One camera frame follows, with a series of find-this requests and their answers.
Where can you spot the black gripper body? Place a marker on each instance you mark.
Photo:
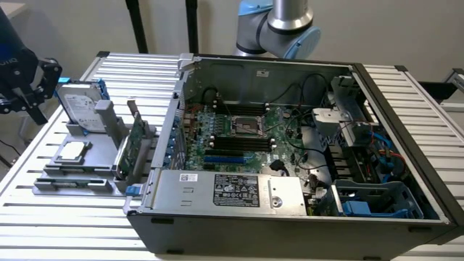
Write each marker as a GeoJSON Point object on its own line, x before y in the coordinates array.
{"type": "Point", "coordinates": [14, 70]}

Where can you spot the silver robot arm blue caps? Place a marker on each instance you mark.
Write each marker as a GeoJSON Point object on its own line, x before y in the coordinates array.
{"type": "Point", "coordinates": [285, 16]}

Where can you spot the green RAM stick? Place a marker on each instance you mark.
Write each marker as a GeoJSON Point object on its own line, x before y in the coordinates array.
{"type": "Point", "coordinates": [65, 185]}

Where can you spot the black RAM slot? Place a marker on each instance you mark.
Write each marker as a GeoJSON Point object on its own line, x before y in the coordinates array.
{"type": "Point", "coordinates": [240, 137]}
{"type": "Point", "coordinates": [240, 111]}
{"type": "Point", "coordinates": [240, 144]}
{"type": "Point", "coordinates": [240, 114]}
{"type": "Point", "coordinates": [240, 148]}
{"type": "Point", "coordinates": [240, 107]}
{"type": "Point", "coordinates": [240, 141]}
{"type": "Point", "coordinates": [240, 104]}

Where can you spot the long black expansion slot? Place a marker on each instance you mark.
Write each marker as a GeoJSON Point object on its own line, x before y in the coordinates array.
{"type": "Point", "coordinates": [224, 152]}

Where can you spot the short black expansion slot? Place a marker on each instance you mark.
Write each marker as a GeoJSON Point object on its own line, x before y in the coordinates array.
{"type": "Point", "coordinates": [212, 167]}

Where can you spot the blue expansion slot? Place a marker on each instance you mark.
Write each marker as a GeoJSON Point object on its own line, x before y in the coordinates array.
{"type": "Point", "coordinates": [222, 160]}

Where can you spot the silver hard disk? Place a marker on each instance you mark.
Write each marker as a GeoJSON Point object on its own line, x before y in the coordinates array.
{"type": "Point", "coordinates": [81, 108]}

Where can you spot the blue disk caddy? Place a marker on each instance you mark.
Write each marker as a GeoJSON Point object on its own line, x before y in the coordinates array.
{"type": "Point", "coordinates": [102, 89]}

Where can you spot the silver CPU chip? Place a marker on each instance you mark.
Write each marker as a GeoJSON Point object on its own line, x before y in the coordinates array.
{"type": "Point", "coordinates": [73, 150]}

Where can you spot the black stand pole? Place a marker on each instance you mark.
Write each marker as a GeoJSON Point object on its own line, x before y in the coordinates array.
{"type": "Point", "coordinates": [137, 24]}
{"type": "Point", "coordinates": [192, 24]}

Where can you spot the grey parts rack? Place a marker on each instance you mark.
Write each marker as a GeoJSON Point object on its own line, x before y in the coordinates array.
{"type": "Point", "coordinates": [101, 152]}

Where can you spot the green graphics card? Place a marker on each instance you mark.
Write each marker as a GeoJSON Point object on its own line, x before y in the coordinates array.
{"type": "Point", "coordinates": [130, 146]}

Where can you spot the grey case latch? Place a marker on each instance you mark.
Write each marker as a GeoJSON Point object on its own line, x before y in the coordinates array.
{"type": "Point", "coordinates": [185, 61]}

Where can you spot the blue card retainer latch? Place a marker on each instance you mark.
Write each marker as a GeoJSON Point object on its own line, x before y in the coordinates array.
{"type": "Point", "coordinates": [133, 189]}

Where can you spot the metal CPU socket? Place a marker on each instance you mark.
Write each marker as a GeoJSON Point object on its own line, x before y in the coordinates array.
{"type": "Point", "coordinates": [246, 125]}

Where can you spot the silver power supply unit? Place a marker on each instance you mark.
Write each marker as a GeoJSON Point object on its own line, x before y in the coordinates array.
{"type": "Point", "coordinates": [202, 195]}

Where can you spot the green motherboard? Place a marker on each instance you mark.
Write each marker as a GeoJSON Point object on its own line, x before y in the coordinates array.
{"type": "Point", "coordinates": [285, 141]}

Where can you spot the grey metal disk bay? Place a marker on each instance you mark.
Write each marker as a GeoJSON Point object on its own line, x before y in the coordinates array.
{"type": "Point", "coordinates": [349, 108]}

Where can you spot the black open PC case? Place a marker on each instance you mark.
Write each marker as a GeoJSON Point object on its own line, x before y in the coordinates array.
{"type": "Point", "coordinates": [274, 233]}

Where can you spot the blue-grey plastic disk bay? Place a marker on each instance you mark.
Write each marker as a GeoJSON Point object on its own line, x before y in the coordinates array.
{"type": "Point", "coordinates": [384, 198]}

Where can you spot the black bracket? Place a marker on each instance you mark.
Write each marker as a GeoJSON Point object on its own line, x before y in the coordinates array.
{"type": "Point", "coordinates": [434, 89]}

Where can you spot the aluminium profile frame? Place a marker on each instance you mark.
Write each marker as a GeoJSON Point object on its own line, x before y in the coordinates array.
{"type": "Point", "coordinates": [454, 81]}

